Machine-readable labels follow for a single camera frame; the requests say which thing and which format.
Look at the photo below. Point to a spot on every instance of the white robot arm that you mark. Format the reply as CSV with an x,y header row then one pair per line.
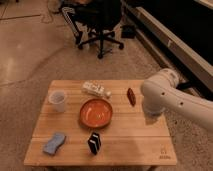
x,y
160,92

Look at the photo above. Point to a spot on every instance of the dark red oblong object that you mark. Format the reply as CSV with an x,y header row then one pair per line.
x,y
131,96

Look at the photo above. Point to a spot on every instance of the orange round plate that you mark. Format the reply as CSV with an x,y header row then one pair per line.
x,y
96,113

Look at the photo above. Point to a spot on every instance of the wooden table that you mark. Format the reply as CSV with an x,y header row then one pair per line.
x,y
131,138

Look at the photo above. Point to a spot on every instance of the clear plastic cup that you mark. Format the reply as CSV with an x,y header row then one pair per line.
x,y
58,100

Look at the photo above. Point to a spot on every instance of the black box on floor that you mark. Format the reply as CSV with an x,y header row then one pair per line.
x,y
128,31

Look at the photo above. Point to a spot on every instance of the black office chair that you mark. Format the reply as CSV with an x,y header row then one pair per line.
x,y
100,17

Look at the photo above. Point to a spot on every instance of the blue sponge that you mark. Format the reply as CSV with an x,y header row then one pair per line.
x,y
54,143

